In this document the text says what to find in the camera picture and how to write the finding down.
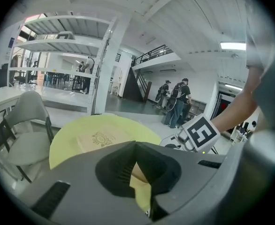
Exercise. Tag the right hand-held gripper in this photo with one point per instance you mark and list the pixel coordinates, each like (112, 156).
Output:
(203, 135)

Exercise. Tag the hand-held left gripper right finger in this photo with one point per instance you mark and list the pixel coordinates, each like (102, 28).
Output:
(189, 172)

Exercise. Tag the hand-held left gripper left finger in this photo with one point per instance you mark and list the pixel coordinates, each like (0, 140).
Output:
(81, 184)

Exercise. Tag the person's right forearm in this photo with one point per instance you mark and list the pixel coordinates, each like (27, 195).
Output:
(236, 111)

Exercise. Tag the grey cubby shelf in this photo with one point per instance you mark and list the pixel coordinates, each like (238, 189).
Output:
(198, 107)

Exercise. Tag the yellow round table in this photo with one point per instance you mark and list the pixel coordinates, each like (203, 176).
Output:
(64, 144)

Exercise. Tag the beige box with gold print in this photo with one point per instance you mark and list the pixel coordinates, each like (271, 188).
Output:
(100, 137)

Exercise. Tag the white office desk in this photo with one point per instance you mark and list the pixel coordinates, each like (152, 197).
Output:
(237, 135)

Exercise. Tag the black double door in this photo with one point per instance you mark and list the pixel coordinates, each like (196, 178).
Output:
(223, 99)

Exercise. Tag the dark staircase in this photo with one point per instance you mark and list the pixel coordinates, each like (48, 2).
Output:
(131, 88)

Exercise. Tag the long ceiling light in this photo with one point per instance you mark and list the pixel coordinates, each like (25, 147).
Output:
(233, 46)
(233, 86)

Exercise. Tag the white ornate side table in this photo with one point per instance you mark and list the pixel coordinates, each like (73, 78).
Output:
(116, 85)

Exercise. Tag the black mezzanine railing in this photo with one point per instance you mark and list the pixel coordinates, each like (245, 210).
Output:
(151, 54)

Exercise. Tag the row of black chairs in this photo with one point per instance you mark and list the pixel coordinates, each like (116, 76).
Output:
(55, 78)

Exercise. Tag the person's printed t-shirt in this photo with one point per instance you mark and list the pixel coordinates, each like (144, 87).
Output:
(257, 32)

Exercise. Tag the white metal shelf rack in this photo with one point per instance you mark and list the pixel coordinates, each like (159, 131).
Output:
(57, 44)

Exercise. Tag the grey chair with black frame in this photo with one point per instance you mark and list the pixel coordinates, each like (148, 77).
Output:
(27, 146)

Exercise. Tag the white wall air conditioner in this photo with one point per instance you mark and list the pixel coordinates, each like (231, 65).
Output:
(168, 70)

